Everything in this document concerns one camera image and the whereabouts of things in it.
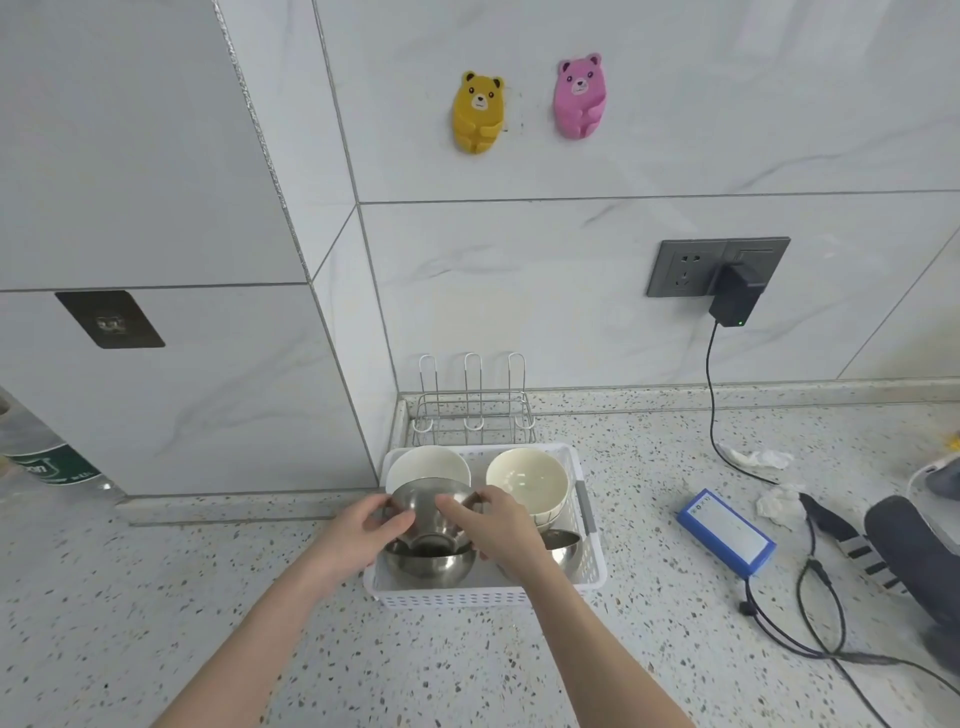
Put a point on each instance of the person's right hand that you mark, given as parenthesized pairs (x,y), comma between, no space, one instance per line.
(506,536)

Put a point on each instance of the white plastic basket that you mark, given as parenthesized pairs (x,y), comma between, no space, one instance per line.
(592,570)

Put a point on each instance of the person's left thumb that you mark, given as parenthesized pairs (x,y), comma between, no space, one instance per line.
(397,523)

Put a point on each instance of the plastic bottle green label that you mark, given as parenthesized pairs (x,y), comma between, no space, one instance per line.
(37,450)

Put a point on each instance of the person's left hand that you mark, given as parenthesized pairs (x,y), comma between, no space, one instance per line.
(356,540)

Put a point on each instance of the adhesive wall hook plate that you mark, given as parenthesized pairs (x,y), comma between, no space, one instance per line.
(111,319)

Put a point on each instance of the stainless steel bowl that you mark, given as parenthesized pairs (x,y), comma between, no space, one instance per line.
(564,553)
(429,568)
(431,517)

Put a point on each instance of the grey wall socket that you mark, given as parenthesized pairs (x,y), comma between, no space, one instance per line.
(686,268)

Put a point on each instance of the yellow bear wall holder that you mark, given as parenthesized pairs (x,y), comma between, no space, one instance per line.
(478,112)

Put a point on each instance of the person's right forearm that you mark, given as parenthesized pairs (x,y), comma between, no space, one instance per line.
(600,660)

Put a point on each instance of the blue battery box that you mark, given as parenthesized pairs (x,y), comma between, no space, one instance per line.
(726,532)

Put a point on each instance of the cream ceramic bowl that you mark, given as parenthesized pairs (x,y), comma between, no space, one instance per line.
(525,476)

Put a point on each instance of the person's right thumb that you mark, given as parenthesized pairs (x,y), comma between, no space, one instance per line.
(456,511)

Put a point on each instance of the white ceramic bowl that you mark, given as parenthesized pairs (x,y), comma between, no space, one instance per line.
(427,465)

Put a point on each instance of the crumpled white tissue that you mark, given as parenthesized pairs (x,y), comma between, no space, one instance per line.
(778,502)
(759,457)

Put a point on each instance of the person's left forearm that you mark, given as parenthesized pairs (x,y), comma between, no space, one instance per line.
(255,645)

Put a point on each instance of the pink bear wall holder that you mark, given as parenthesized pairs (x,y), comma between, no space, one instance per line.
(577,96)

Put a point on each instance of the black power adapter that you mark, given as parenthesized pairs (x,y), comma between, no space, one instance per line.
(739,296)

